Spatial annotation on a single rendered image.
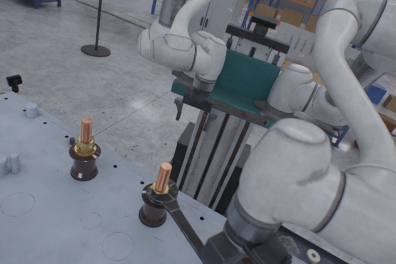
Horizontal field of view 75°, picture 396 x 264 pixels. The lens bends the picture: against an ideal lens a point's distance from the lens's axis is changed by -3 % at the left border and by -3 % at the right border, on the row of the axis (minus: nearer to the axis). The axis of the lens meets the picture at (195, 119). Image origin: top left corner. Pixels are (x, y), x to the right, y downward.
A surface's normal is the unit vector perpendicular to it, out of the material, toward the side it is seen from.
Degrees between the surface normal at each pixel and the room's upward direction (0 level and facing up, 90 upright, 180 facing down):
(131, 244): 0
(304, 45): 90
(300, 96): 84
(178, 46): 60
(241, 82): 90
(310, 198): 74
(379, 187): 15
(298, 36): 90
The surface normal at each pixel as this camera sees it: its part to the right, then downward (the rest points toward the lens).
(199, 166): -0.27, 0.45
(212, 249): -0.79, 0.12
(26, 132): 0.26, -0.82
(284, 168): -0.44, 0.13
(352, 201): -0.16, -0.47
